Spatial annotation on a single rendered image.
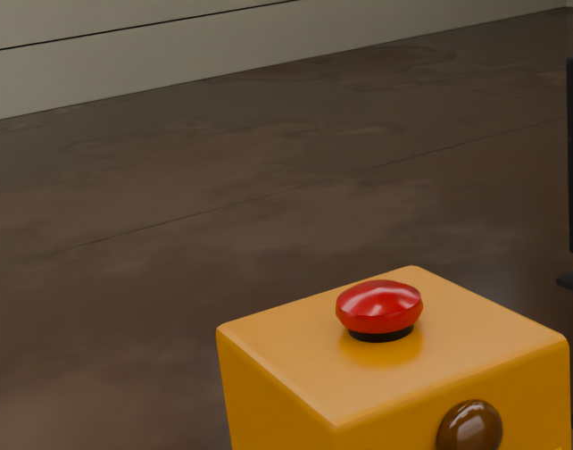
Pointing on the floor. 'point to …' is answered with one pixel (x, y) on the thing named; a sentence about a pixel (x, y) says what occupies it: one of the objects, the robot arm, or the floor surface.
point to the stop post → (391, 373)
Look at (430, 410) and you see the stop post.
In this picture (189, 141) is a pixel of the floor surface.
